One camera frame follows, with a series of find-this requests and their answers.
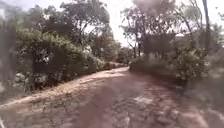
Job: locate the red brick path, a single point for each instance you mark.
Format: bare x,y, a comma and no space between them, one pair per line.
110,100

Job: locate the green bush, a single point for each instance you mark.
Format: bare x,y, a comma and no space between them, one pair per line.
190,63

